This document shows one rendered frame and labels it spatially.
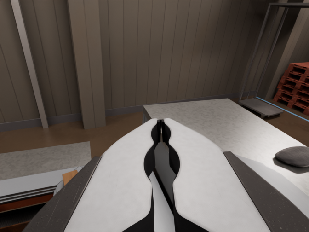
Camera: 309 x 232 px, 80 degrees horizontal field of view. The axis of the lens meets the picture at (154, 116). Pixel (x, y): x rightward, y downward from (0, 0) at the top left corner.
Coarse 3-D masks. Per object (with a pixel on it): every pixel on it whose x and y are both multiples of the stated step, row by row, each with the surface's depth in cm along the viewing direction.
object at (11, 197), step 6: (54, 186) 80; (24, 192) 76; (30, 192) 77; (36, 192) 77; (42, 192) 78; (48, 192) 78; (54, 192) 78; (0, 198) 73; (6, 198) 74; (12, 198) 75; (18, 198) 75; (24, 198) 76
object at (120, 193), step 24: (120, 144) 10; (144, 144) 9; (96, 168) 8; (120, 168) 8; (144, 168) 8; (96, 192) 7; (120, 192) 7; (144, 192) 7; (72, 216) 6; (96, 216) 6; (120, 216) 6; (144, 216) 6
